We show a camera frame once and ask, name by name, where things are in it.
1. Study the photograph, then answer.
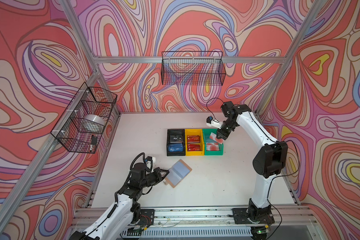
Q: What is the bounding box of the red card lower yellow bin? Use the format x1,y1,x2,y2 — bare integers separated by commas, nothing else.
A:
187,144,202,152

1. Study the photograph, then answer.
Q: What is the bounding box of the small black device in basket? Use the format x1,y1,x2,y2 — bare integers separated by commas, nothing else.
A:
91,135,98,148

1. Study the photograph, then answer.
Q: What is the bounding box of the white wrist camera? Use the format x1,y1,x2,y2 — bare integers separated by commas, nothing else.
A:
145,156,156,165
206,116,222,129

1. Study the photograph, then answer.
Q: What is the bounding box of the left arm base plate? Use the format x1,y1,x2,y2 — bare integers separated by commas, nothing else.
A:
130,209,155,228

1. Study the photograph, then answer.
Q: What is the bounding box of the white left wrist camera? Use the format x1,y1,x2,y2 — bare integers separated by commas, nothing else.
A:
145,156,156,165

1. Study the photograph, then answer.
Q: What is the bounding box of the red white circle card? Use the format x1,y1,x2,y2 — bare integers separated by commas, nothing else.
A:
209,133,219,142

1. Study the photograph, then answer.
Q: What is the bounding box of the red card upper yellow bin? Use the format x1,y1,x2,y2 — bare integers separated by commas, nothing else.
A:
187,135,201,144

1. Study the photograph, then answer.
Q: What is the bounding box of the aluminium front rail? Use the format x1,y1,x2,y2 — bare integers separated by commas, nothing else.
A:
70,205,319,230

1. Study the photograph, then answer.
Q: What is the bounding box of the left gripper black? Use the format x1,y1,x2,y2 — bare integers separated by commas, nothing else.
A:
137,168,169,190

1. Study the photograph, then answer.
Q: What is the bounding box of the black card in bin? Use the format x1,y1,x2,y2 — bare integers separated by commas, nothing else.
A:
169,135,183,144

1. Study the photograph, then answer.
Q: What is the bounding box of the back wall wire basket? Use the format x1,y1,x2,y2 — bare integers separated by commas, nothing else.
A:
161,50,226,86

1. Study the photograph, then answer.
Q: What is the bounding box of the red white card green bin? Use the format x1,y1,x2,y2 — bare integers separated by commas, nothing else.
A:
206,143,220,152

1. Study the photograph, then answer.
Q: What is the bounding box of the red card yellow bin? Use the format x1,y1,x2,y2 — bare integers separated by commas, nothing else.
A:
187,144,202,152
187,135,201,144

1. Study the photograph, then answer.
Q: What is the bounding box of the left wall wire basket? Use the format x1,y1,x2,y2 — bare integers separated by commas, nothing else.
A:
51,83,118,154

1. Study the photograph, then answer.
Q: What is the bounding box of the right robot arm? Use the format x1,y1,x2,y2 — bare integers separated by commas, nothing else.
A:
211,101,289,224

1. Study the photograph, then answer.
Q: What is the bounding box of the yellow storage bin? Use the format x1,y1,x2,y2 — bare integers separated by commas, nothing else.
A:
185,129,205,156

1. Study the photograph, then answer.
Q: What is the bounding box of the blue VIP credit card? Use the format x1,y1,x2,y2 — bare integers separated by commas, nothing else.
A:
168,144,184,153

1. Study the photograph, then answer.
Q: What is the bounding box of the grey tape roll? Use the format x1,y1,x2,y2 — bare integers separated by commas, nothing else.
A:
82,114,106,133

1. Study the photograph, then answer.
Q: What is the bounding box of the tan leather card holder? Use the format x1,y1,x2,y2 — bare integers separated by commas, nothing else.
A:
164,160,192,188

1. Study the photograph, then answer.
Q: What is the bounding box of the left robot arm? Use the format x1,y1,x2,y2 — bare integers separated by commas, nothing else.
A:
70,153,170,240

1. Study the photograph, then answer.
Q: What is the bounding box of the wall wire basket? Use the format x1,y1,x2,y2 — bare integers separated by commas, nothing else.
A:
51,83,118,154
161,50,226,86

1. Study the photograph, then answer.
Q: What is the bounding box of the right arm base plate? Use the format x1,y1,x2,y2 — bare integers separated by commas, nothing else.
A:
230,207,275,225

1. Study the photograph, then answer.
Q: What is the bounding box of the black storage bin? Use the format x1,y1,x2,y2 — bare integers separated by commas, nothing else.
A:
166,129,186,157

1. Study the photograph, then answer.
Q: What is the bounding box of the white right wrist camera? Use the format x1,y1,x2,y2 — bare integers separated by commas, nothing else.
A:
206,116,222,129

